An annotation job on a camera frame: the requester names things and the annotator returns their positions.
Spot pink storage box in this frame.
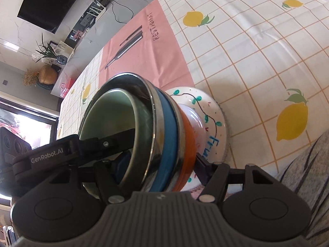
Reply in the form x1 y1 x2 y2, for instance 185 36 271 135
60 78 75 98

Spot black power cable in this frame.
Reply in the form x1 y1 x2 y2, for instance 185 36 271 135
110 0 136 24

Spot green ceramic bowl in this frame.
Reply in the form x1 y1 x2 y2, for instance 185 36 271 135
79 88 153 190

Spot orange steel bowl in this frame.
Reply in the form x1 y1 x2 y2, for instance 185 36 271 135
172 106 197 192

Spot white fruity painted plate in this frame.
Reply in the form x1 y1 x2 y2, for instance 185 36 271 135
164 86 228 191

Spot dried flower bunch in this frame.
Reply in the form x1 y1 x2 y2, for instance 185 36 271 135
23 69 40 86

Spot brown acorn vase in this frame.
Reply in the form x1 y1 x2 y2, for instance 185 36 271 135
38 65 58 85

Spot small white sticker dish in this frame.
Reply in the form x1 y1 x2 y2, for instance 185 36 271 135
178 104 206 154

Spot white wifi router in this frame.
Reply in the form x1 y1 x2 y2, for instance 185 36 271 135
86 0 107 22

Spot blue vase with plant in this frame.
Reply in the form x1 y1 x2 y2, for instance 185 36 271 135
35 34 68 65

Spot clear glass plate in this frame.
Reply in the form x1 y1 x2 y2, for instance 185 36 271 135
196 101 229 163

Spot black wall television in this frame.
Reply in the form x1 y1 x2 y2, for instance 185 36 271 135
17 0 76 34

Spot lemon and pink tablecloth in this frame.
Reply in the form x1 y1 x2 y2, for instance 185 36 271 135
54 0 329 201

